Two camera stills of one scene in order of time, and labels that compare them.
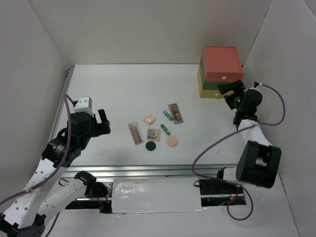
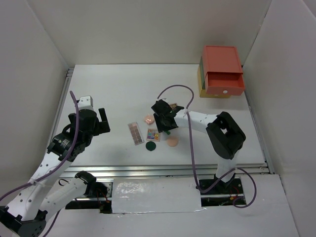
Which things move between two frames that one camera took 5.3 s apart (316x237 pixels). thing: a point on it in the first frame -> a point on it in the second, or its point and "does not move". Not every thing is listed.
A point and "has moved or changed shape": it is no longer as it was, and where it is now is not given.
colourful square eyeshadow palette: x=153 y=135 does not move
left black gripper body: x=97 y=129 does not move
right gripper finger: x=229 y=99 -> x=164 y=127
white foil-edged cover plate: x=156 y=195 does not move
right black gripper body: x=238 y=100 -> x=159 y=119
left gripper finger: x=102 y=115 does not move
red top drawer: x=221 y=63 has moved or changed shape
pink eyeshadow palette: x=136 y=133 does not move
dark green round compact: x=150 y=145 does not move
